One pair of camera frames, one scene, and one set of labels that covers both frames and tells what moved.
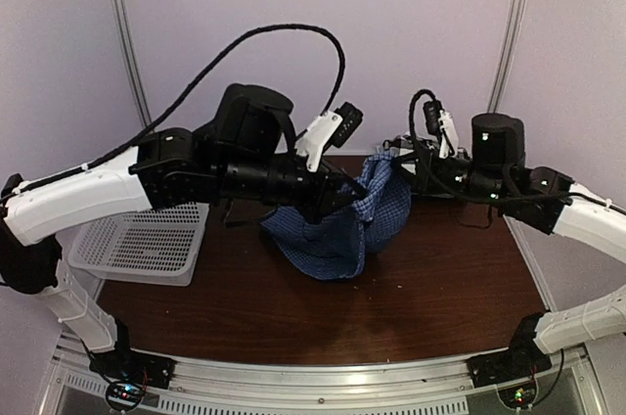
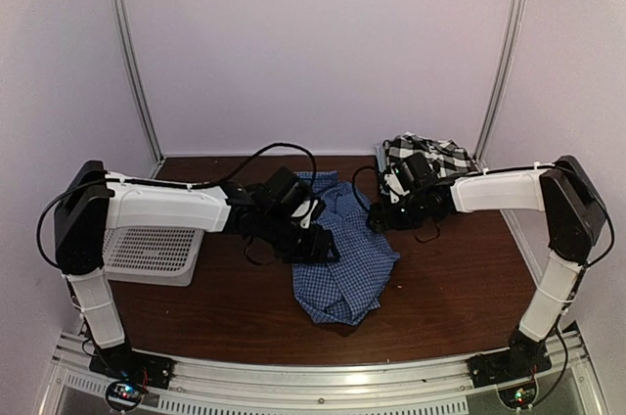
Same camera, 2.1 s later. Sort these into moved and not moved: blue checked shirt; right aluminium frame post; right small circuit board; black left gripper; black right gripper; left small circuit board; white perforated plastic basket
Moved: blue checked shirt; black right gripper; black left gripper
Not moved: white perforated plastic basket; left small circuit board; right small circuit board; right aluminium frame post
